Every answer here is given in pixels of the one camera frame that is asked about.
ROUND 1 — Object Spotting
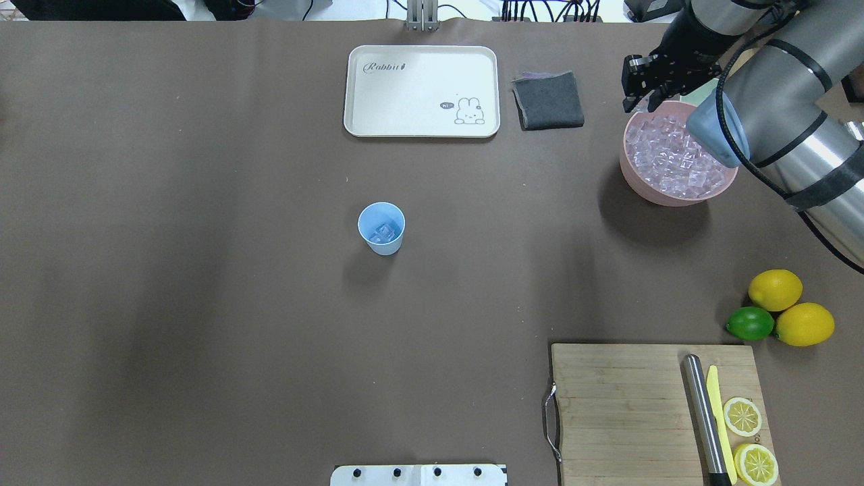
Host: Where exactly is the yellow lemon far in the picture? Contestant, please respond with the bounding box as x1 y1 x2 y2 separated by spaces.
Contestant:
747 269 803 312

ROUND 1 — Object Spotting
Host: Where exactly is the yellow lemon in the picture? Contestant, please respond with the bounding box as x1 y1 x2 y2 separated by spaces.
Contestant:
747 269 803 312
774 302 836 347

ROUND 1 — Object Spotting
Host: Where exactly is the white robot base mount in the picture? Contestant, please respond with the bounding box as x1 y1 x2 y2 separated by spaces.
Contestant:
329 463 509 485

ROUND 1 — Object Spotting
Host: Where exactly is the pink bowl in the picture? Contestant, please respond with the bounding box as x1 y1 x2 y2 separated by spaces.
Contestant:
619 101 739 207

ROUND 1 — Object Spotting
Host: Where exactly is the lemon half lower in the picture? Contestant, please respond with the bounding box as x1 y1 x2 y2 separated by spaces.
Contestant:
732 443 780 485

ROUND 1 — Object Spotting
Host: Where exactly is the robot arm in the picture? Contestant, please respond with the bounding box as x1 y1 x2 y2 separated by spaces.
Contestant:
621 1 862 273

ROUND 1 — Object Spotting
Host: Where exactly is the cream rabbit tray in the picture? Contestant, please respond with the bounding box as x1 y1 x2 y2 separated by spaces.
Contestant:
343 45 501 138

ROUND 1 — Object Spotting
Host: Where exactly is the green lime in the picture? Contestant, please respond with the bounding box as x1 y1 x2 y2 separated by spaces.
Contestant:
726 306 776 341

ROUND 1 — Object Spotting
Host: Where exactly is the ice cube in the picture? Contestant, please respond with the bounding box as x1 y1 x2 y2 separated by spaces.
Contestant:
371 223 397 245

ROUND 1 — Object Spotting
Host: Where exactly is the light blue plastic cup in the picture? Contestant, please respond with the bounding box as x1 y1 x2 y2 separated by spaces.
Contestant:
357 202 406 257

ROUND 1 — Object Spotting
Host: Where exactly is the lemon half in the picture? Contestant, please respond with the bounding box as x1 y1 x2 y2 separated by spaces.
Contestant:
722 397 764 437
732 443 780 485

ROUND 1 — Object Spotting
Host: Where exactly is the wooden cutting board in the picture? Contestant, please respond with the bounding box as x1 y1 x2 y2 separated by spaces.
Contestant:
550 344 766 485

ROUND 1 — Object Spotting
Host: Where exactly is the grey folded cloth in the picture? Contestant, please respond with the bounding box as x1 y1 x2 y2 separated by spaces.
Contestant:
512 71 585 130

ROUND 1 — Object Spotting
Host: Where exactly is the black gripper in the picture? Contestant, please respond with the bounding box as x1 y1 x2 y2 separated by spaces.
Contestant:
622 3 740 113

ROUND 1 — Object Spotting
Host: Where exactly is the yellow lemon near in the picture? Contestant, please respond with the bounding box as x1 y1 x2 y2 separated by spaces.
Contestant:
774 302 836 347

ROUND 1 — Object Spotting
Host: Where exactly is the lemon half upper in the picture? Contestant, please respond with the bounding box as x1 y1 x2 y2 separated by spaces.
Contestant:
722 397 764 437

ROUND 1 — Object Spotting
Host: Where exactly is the steel muddler rod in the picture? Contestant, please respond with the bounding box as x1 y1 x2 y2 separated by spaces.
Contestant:
683 354 732 485

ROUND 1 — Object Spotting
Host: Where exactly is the pile of clear ice cubes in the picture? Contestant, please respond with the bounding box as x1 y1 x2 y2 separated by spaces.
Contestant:
624 115 735 200

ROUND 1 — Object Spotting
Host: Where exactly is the yellow plastic knife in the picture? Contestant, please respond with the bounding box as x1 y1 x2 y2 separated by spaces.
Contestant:
705 365 738 485

